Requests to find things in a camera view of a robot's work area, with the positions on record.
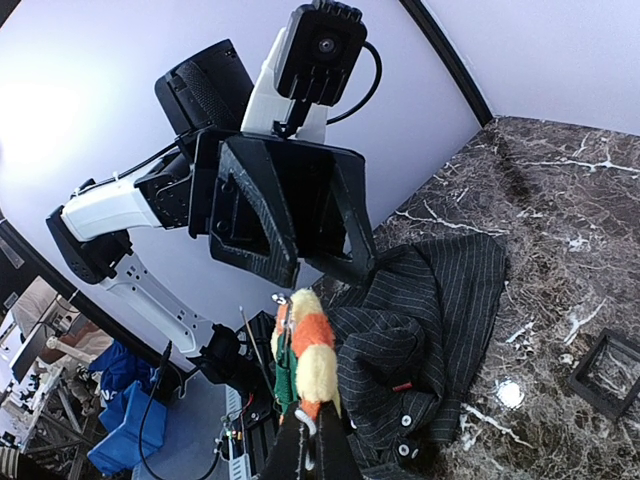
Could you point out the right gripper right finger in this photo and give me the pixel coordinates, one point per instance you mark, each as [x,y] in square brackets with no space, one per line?
[334,459]

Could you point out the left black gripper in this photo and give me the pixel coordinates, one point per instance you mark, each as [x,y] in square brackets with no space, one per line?
[262,201]

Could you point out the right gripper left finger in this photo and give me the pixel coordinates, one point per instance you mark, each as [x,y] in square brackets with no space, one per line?
[288,458]

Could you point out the flower brooch green orange yellow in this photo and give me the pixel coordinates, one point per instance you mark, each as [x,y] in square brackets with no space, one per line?
[303,347]

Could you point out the black pinstriped shirt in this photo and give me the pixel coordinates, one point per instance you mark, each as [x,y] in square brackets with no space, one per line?
[409,344]

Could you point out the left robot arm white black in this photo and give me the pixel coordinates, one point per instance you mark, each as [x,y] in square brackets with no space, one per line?
[209,90]

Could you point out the background person white shirt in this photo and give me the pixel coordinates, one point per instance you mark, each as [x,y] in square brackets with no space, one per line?
[33,304]

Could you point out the white slotted cable duct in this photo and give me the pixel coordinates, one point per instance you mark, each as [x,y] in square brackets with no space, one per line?
[238,458]

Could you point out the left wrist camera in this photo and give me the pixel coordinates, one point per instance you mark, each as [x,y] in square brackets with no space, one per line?
[322,42]

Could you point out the left black frame post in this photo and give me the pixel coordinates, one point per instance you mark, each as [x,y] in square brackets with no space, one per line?
[449,57]

